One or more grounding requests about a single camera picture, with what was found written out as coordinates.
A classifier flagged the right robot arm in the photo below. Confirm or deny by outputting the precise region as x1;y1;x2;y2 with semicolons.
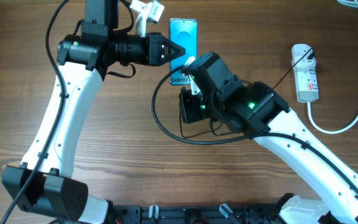
180;52;358;223

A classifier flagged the black right camera cable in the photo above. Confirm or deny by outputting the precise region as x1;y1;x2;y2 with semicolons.
151;63;358;215

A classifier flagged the white USB charger adapter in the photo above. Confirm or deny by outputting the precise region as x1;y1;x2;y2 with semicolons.
291;44;316;72

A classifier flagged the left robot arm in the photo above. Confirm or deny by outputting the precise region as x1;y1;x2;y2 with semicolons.
2;0;185;223

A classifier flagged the black camera cable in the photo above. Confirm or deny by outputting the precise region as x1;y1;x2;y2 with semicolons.
0;0;71;224
151;63;358;215

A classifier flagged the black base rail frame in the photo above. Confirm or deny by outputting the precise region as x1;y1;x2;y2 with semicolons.
105;204;283;224

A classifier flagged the black left camera cable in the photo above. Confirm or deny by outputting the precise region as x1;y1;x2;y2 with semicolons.
0;0;71;224

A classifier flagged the white power strip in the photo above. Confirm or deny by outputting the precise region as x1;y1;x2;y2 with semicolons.
293;68;319;103

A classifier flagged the black USB charging cable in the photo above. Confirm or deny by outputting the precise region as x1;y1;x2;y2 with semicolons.
178;47;316;139

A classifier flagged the Galaxy smartphone with teal screen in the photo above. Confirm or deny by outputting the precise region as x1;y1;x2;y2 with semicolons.
168;18;198;71

